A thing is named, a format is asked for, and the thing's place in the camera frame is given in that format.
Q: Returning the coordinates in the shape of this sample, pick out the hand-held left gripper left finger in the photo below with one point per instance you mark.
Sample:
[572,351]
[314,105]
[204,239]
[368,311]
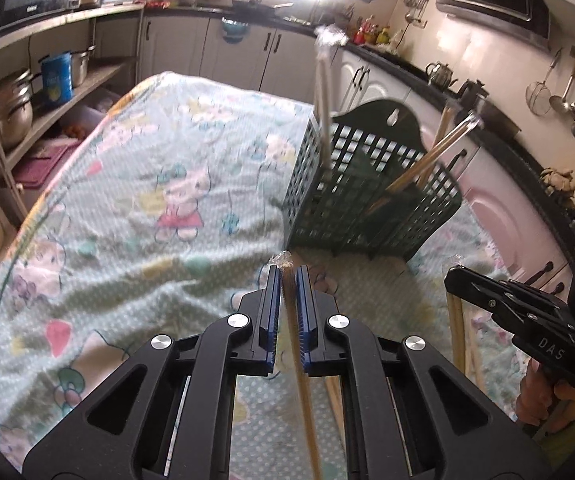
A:
[272,310]

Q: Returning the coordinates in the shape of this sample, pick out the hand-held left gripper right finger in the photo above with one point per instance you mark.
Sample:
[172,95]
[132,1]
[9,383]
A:
[303,310]

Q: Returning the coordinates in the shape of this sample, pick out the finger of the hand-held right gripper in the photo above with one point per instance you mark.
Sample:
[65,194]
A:
[482,300]
[522,297]

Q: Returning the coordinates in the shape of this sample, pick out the wooden chopstick pair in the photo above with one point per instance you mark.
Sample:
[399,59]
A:
[303,410]
[475,350]
[325,110]
[445,125]
[335,400]
[456,340]
[432,160]

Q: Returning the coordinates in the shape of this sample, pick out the green plastic utensil basket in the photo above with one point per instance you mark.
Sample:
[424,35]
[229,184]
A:
[347,210]

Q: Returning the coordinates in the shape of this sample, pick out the person's right hand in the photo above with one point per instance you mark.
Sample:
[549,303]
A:
[537,400]

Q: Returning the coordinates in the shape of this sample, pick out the brown leaf-wrapped bundle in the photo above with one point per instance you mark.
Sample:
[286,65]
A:
[557,180]

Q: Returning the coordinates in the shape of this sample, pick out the cartoon cat printed tablecloth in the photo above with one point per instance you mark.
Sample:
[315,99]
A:
[142,260]

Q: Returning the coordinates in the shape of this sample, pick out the dark cooking pot with lid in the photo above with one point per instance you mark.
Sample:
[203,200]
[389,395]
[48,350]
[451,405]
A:
[497,120]

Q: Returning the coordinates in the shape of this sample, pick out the metal kettle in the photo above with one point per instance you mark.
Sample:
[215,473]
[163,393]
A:
[440,75]

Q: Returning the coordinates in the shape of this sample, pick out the maroon cutting board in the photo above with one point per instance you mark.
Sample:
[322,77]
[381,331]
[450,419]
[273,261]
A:
[42,165]

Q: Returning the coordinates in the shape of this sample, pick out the row of condiment bottles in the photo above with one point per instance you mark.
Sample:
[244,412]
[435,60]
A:
[372,35]

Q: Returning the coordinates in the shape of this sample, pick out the blue bowl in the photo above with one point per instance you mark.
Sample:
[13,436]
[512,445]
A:
[235,27]

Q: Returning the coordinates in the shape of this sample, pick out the small hanging utensil set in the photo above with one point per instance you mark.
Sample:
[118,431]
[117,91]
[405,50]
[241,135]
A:
[417,5]

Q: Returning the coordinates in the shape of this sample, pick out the black frying pan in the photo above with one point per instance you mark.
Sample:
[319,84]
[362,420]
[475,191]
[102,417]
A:
[257,7]

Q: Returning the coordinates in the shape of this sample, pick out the small steel pot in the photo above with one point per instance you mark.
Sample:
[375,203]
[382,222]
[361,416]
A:
[82,65]

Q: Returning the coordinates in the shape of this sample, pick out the blue canister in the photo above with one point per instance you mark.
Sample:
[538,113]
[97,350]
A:
[57,80]

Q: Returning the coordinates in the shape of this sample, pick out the large steel pot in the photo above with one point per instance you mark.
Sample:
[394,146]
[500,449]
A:
[12,115]

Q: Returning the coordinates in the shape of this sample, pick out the metal shelf rack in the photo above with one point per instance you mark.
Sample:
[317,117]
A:
[67,17]

